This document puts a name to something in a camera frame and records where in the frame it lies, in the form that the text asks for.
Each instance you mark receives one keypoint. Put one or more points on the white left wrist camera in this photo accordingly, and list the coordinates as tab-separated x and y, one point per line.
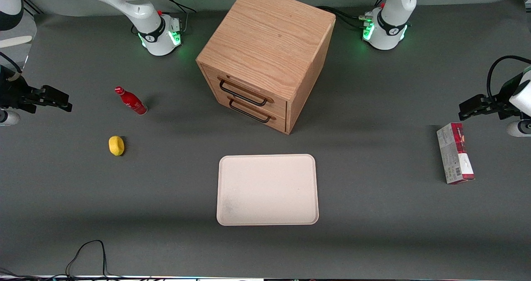
518	128

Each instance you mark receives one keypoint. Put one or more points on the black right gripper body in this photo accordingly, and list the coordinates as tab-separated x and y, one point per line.
15	94

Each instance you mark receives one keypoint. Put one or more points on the wooden drawer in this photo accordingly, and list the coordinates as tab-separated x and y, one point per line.
278	124
278	106

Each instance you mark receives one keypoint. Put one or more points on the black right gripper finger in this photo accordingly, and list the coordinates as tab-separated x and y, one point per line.
56	97
32	99

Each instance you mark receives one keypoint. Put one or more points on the yellow lemon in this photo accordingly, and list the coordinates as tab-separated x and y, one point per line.
116	146

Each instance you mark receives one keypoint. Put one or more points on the red coke bottle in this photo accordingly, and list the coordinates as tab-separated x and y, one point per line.
132	101

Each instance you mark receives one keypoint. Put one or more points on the wooden upper drawer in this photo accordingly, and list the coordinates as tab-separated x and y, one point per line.
278	106

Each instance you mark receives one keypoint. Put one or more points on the red plaid cardboard box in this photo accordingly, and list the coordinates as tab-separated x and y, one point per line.
454	156

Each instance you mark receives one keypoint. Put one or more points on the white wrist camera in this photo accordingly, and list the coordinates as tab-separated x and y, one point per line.
518	128
9	118

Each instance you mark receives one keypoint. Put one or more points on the beige rectangular tray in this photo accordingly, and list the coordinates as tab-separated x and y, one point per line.
267	189

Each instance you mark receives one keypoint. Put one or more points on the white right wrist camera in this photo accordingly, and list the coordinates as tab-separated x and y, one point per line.
9	118

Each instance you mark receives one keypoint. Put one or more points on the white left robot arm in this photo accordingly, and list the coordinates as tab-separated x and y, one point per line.
394	19

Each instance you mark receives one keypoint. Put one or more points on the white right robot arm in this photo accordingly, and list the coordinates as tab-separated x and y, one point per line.
145	7

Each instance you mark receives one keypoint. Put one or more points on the wooden lower drawer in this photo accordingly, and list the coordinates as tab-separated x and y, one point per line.
278	124

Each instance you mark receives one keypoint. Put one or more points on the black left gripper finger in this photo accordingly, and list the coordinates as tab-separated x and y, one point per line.
494	104
472	107

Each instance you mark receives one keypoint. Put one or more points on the wooden drawer cabinet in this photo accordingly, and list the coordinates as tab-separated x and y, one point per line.
265	36

